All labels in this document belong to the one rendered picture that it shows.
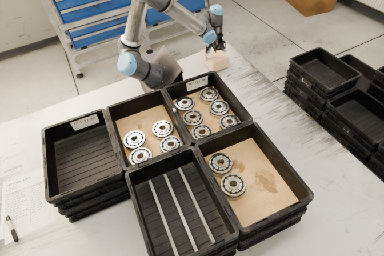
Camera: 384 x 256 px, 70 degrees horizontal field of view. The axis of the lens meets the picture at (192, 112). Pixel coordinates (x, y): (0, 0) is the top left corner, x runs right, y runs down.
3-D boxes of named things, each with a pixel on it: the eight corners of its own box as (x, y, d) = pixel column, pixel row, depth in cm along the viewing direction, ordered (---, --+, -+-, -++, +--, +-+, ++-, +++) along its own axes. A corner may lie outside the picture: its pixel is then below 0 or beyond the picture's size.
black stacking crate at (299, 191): (195, 160, 124) (193, 145, 115) (252, 136, 130) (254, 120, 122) (240, 245, 98) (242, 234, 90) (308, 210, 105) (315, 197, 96)
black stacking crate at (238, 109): (166, 103, 149) (162, 88, 141) (214, 86, 156) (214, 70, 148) (195, 159, 124) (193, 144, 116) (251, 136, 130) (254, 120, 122)
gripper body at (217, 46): (215, 54, 170) (215, 36, 161) (208, 47, 175) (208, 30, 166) (226, 50, 172) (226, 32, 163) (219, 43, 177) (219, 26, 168)
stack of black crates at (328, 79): (279, 101, 235) (288, 58, 202) (306, 89, 243) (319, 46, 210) (312, 133, 210) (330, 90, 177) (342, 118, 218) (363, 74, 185)
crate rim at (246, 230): (193, 147, 117) (192, 144, 115) (254, 123, 123) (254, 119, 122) (241, 236, 91) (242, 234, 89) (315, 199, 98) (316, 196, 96)
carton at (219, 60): (201, 59, 189) (200, 50, 183) (216, 54, 192) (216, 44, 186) (213, 72, 179) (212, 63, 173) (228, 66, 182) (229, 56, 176)
